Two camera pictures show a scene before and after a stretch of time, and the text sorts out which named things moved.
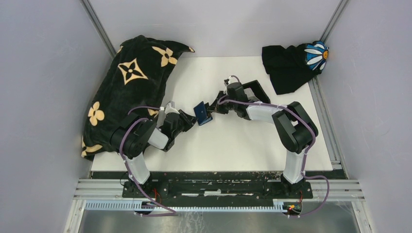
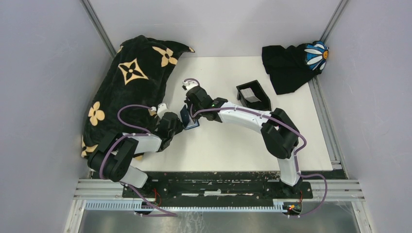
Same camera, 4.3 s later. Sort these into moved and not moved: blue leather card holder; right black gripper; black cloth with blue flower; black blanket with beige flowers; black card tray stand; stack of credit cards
Moved: blue leather card holder; right black gripper
Not moved: black card tray stand; black cloth with blue flower; stack of credit cards; black blanket with beige flowers
